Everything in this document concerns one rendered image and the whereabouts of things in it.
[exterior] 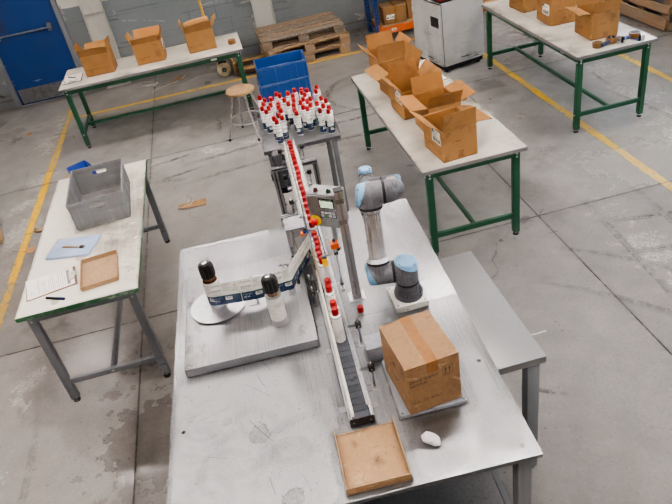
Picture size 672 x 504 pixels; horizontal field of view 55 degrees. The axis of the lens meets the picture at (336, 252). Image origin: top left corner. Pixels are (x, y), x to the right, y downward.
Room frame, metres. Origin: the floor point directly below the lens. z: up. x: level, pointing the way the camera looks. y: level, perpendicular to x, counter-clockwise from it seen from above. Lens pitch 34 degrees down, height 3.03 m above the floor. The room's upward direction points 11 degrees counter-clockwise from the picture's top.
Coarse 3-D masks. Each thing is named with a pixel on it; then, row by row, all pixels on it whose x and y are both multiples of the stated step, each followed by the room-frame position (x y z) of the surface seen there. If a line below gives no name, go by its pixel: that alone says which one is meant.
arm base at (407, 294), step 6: (396, 282) 2.64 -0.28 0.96; (396, 288) 2.63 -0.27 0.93; (402, 288) 2.59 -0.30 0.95; (408, 288) 2.58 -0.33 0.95; (414, 288) 2.58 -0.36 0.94; (420, 288) 2.61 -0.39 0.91; (396, 294) 2.61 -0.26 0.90; (402, 294) 2.59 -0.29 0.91; (408, 294) 2.57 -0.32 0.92; (414, 294) 2.57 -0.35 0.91; (420, 294) 2.59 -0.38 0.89; (402, 300) 2.58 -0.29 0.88; (408, 300) 2.56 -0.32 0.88; (414, 300) 2.56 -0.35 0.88
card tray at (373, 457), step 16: (352, 432) 1.84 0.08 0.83; (368, 432) 1.83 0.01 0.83; (384, 432) 1.81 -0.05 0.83; (352, 448) 1.76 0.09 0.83; (368, 448) 1.74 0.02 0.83; (384, 448) 1.73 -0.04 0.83; (400, 448) 1.71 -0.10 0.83; (352, 464) 1.68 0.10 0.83; (368, 464) 1.67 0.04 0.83; (384, 464) 1.65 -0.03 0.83; (400, 464) 1.64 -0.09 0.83; (352, 480) 1.61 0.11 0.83; (368, 480) 1.59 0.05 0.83; (384, 480) 1.55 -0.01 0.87; (400, 480) 1.56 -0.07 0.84
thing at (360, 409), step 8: (304, 224) 3.50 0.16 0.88; (320, 240) 3.28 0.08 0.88; (312, 248) 3.21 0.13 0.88; (320, 280) 2.89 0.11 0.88; (328, 312) 2.60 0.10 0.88; (344, 328) 2.45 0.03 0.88; (336, 344) 2.35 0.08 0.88; (344, 344) 2.34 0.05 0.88; (344, 352) 2.28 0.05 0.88; (344, 360) 2.23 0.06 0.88; (352, 360) 2.22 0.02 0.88; (344, 368) 2.18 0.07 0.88; (352, 368) 2.17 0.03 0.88; (344, 376) 2.13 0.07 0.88; (352, 376) 2.12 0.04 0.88; (352, 384) 2.07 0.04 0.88; (360, 384) 2.06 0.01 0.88; (352, 392) 2.02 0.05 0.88; (360, 392) 2.01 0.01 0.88; (352, 400) 1.98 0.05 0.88; (360, 400) 1.97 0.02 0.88; (360, 408) 1.92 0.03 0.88; (368, 408) 1.91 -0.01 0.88; (360, 416) 1.88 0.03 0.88
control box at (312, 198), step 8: (312, 192) 2.81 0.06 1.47; (320, 192) 2.80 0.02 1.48; (312, 200) 2.79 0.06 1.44; (344, 200) 2.79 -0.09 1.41; (312, 208) 2.80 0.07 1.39; (320, 208) 2.77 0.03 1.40; (336, 208) 2.73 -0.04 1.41; (312, 216) 2.80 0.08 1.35; (320, 216) 2.78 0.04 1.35; (320, 224) 2.78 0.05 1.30; (328, 224) 2.76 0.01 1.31; (336, 224) 2.73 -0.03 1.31
